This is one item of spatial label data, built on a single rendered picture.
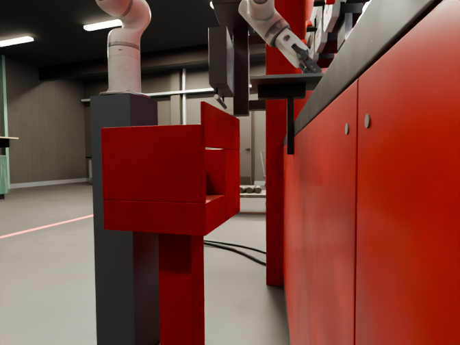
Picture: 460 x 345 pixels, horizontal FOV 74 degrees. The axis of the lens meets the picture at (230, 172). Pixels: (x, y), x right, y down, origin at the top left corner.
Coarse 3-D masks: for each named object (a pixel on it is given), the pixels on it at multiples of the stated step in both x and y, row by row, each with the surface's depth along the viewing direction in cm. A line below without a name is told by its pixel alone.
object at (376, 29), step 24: (384, 0) 19; (408, 0) 15; (432, 0) 13; (360, 24) 24; (384, 24) 19; (408, 24) 16; (360, 48) 24; (384, 48) 19; (336, 72) 33; (360, 72) 24; (312, 96) 51; (336, 96) 33
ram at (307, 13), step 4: (304, 0) 167; (308, 0) 149; (312, 0) 134; (304, 4) 167; (308, 4) 149; (312, 4) 134; (304, 8) 167; (308, 8) 149; (312, 8) 134; (316, 8) 122; (304, 12) 167; (308, 12) 149; (304, 16) 167; (308, 16) 149; (304, 20) 167; (308, 20) 149; (312, 20) 134; (304, 24) 167; (312, 24) 134; (304, 28) 167; (304, 32) 167; (308, 32) 149; (304, 36) 167; (308, 36) 149; (308, 40) 151; (308, 44) 157
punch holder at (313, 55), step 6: (312, 36) 133; (312, 42) 130; (312, 48) 131; (312, 54) 130; (318, 54) 127; (324, 54) 127; (330, 54) 127; (318, 60) 130; (324, 60) 130; (330, 60) 130; (324, 66) 139
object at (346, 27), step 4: (344, 16) 88; (348, 16) 87; (352, 16) 87; (344, 20) 88; (348, 20) 87; (352, 20) 87; (340, 24) 93; (344, 24) 88; (348, 24) 88; (352, 24) 87; (340, 28) 93; (344, 28) 88; (348, 28) 88; (352, 28) 87; (340, 32) 93; (344, 32) 88; (348, 32) 88; (340, 36) 93; (344, 36) 88; (340, 40) 93; (344, 40) 89; (340, 44) 93; (340, 48) 94
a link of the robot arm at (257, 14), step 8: (248, 0) 87; (256, 0) 86; (264, 0) 86; (272, 0) 87; (248, 8) 90; (256, 8) 87; (264, 8) 87; (272, 8) 89; (256, 16) 90; (264, 16) 90
